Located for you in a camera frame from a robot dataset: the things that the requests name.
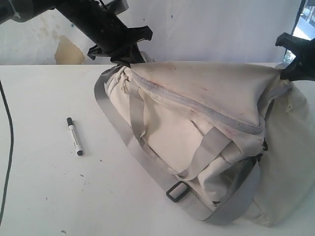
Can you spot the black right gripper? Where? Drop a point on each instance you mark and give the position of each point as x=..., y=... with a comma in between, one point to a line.
x=303, y=66

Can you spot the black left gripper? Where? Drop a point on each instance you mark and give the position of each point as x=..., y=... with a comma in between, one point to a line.
x=112, y=38

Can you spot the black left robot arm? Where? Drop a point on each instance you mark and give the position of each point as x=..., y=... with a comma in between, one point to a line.
x=24, y=10

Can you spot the white marker black cap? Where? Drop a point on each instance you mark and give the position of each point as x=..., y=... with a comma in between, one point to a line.
x=75, y=140

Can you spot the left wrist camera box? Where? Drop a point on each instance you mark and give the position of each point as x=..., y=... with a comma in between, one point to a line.
x=117, y=6

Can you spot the dark window frame post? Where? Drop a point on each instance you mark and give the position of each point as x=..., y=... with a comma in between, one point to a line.
x=288, y=56

